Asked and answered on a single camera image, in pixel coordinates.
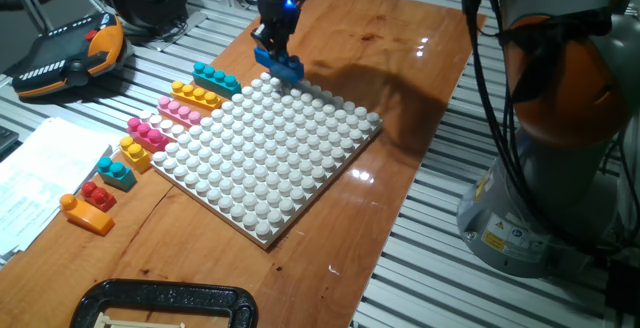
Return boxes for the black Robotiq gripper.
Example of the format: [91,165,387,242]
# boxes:
[251,0,302,60]

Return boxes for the blue four-stud block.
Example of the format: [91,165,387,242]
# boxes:
[252,45,306,85]

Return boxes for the teal four-stud block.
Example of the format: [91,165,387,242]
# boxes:
[192,61,243,100]

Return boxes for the glossy wooden board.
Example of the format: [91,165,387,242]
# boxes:
[0,0,487,328]

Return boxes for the yellow four-stud block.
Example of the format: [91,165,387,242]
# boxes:
[170,79,224,112]

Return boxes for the light pink four-stud block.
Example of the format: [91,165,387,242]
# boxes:
[157,95,204,128]

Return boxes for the white studded baseplate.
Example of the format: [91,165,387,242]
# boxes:
[149,70,384,250]

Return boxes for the white four-stud block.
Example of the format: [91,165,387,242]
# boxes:
[138,110,186,139]

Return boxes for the magenta three-stud block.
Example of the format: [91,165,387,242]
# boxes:
[126,116,170,154]

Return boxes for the yellow two-stud block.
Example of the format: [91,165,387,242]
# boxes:
[118,135,153,175]

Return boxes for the teal two-stud block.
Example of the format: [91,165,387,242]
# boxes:
[96,156,138,193]

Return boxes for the black orange teach pendant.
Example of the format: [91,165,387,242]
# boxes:
[10,11,132,100]

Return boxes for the red two-stud block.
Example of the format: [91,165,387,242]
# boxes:
[80,180,118,213]

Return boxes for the silver tripod legs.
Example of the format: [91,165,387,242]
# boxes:
[4,0,106,34]

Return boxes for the orange sloped one-stud block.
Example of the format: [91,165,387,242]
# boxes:
[59,193,116,238]

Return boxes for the stack of white papers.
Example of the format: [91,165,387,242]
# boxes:
[0,116,121,264]

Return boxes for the black metal C-clamp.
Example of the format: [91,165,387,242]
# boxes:
[68,278,260,328]

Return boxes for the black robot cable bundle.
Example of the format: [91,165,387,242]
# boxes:
[460,0,640,269]

